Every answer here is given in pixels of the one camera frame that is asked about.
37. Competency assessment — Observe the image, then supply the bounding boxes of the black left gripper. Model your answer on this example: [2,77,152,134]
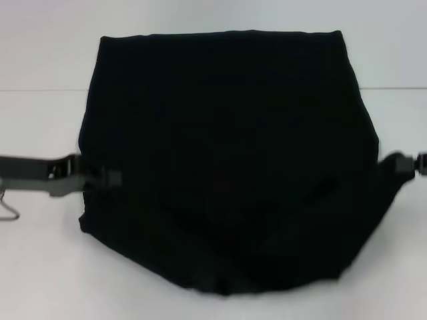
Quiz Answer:
[0,153,123,198]

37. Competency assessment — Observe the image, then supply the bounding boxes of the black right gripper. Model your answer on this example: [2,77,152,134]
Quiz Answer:
[393,151,427,178]

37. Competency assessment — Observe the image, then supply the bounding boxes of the black shirt with FREE print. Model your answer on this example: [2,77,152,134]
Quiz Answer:
[78,29,416,298]

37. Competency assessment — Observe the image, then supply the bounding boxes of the black cable with silver connector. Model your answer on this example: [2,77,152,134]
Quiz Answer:
[0,191,21,221]

